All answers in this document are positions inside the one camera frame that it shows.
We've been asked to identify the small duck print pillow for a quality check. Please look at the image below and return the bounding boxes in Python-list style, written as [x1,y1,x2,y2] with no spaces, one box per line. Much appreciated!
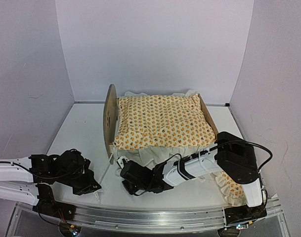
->
[214,171,246,207]

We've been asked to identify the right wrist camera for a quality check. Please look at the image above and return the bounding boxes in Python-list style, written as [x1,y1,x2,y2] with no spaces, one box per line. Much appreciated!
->
[117,156,129,169]

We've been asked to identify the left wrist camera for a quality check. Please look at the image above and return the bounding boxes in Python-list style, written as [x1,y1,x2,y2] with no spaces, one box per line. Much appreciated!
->
[62,149,90,174]

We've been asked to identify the wooden pet bed frame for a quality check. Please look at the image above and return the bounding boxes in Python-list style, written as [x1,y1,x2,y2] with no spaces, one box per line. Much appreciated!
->
[103,84,219,164]

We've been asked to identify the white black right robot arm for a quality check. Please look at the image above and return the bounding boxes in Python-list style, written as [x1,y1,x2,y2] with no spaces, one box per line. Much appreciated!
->
[117,131,273,222]

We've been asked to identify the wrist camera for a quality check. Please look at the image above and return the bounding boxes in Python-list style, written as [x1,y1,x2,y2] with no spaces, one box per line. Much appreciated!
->
[62,149,90,174]
[117,156,129,169]

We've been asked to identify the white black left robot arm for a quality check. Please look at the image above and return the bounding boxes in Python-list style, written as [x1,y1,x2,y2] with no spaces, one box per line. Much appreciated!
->
[0,149,101,216]

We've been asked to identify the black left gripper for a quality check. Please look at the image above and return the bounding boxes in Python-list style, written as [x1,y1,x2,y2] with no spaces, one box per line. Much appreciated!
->
[56,169,101,197]

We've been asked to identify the white cushion tie cords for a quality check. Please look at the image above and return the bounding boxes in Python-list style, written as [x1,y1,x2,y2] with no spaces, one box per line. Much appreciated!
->
[90,153,114,204]

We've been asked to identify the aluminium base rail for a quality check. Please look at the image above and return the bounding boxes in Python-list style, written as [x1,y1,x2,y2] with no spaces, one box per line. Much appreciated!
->
[5,188,291,237]

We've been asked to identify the duck print ruffled cushion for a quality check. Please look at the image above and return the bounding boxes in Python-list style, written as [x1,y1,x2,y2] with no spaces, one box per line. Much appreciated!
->
[112,88,215,171]

